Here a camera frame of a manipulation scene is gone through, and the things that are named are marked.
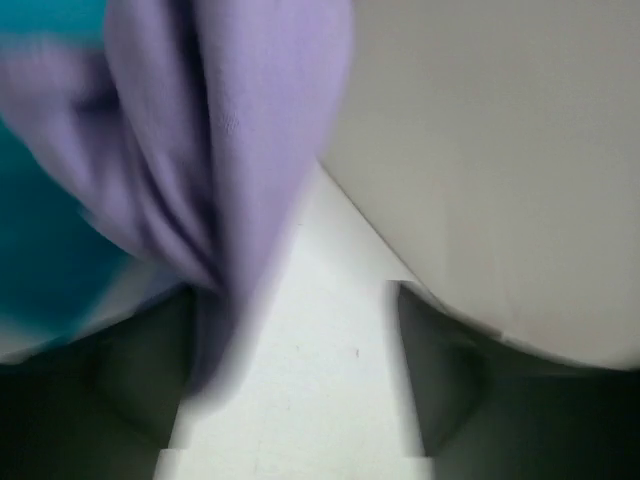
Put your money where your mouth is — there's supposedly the lavender t shirt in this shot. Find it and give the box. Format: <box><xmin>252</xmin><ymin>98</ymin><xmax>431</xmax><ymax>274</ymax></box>
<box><xmin>1</xmin><ymin>1</ymin><xmax>353</xmax><ymax>393</ymax></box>

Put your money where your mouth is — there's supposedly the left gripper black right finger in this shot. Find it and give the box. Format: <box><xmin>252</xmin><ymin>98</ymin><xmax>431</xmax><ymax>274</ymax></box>
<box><xmin>395</xmin><ymin>282</ymin><xmax>639</xmax><ymax>479</ymax></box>

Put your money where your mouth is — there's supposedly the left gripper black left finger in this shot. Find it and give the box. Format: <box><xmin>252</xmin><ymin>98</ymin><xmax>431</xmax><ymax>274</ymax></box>
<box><xmin>1</xmin><ymin>289</ymin><xmax>195</xmax><ymax>480</ymax></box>

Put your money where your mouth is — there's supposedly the teal t shirt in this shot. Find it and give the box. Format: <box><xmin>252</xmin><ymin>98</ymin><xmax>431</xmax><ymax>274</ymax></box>
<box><xmin>0</xmin><ymin>0</ymin><xmax>146</xmax><ymax>361</ymax></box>

